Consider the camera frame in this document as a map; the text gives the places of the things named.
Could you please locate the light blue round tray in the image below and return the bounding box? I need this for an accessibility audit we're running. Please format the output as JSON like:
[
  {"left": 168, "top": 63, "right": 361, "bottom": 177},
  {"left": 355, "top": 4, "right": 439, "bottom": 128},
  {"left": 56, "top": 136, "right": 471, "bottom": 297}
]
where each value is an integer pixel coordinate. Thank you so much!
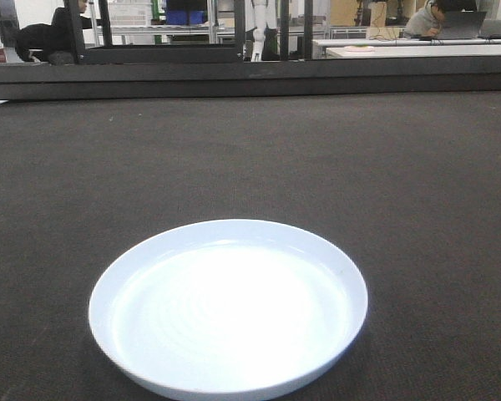
[{"left": 89, "top": 219, "right": 368, "bottom": 400}]

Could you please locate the white crate on shelf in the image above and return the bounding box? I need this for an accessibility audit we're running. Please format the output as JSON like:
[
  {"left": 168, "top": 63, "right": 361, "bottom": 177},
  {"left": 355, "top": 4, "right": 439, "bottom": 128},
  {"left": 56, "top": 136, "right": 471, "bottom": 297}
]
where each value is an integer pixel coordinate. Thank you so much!
[{"left": 108, "top": 2, "right": 152, "bottom": 27}]

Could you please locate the dark grey table mat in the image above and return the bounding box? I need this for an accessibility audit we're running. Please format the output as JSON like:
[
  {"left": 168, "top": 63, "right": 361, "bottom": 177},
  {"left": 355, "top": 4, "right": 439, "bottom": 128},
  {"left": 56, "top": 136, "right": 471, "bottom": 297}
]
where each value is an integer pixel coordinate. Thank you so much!
[{"left": 0, "top": 92, "right": 501, "bottom": 400}]

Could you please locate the white desk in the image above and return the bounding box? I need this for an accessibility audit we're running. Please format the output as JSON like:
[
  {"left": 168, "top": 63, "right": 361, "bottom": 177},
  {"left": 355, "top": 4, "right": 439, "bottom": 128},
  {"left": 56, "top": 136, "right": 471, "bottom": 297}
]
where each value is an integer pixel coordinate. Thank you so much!
[{"left": 312, "top": 38, "right": 501, "bottom": 59}]

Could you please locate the pink flat object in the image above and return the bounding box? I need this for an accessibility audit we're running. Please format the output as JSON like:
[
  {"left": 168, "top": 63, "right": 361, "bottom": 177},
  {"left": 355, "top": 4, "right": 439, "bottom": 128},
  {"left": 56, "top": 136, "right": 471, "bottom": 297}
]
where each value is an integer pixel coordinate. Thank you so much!
[{"left": 343, "top": 45, "right": 375, "bottom": 53}]

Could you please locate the blue storage box background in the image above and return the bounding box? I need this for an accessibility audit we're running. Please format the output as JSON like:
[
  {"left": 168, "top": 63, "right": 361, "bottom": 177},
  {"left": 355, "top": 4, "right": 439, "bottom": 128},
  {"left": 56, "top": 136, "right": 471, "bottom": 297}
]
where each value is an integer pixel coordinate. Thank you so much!
[{"left": 165, "top": 10, "right": 206, "bottom": 25}]

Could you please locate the person in black clothes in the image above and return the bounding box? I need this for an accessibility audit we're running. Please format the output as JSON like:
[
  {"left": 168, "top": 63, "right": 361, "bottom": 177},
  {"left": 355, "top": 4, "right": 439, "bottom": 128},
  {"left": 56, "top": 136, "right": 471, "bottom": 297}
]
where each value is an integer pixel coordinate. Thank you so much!
[{"left": 14, "top": 6, "right": 75, "bottom": 65}]

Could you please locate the person in grey hoodie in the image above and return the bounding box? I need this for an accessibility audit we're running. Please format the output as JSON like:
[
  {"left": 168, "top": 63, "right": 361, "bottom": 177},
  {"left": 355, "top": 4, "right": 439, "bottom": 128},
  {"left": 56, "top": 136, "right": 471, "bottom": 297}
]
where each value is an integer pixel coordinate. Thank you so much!
[{"left": 402, "top": 0, "right": 478, "bottom": 40}]

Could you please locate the grey laptop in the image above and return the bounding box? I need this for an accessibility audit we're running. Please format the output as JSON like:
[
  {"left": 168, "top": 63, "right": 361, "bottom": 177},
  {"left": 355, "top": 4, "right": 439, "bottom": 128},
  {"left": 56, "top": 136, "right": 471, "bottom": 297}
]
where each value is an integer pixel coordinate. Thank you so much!
[{"left": 436, "top": 11, "right": 486, "bottom": 40}]

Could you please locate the black metal frame rack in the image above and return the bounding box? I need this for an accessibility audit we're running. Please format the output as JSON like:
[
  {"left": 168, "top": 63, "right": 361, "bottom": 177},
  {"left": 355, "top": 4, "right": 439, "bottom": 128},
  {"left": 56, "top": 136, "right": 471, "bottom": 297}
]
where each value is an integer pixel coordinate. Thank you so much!
[{"left": 0, "top": 0, "right": 501, "bottom": 102}]

